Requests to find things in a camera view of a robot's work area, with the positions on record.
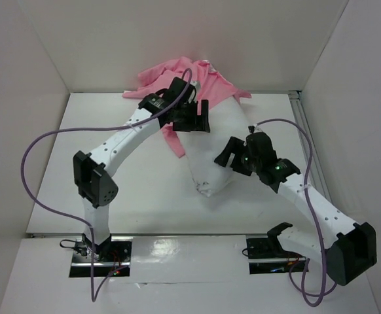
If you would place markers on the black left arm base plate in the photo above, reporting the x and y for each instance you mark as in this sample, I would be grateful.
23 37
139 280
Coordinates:
116 260

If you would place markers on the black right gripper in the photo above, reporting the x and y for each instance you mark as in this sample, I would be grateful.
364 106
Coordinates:
235 154

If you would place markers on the white pillow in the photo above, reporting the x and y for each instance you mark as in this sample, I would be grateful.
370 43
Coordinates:
227 119

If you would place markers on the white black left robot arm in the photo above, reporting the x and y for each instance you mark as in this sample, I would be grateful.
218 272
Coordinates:
94 171

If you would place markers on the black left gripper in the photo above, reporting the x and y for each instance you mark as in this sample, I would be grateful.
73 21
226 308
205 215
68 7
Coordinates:
195 123

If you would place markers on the aluminium table edge rail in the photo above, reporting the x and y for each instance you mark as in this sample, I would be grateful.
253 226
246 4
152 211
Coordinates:
76 234

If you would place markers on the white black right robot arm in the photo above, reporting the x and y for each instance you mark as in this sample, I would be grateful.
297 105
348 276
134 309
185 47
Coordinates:
348 248

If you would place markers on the pink fabric pillowcase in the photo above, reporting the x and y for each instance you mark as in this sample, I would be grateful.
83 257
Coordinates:
212 87

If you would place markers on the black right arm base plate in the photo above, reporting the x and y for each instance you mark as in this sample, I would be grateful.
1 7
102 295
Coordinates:
263 260

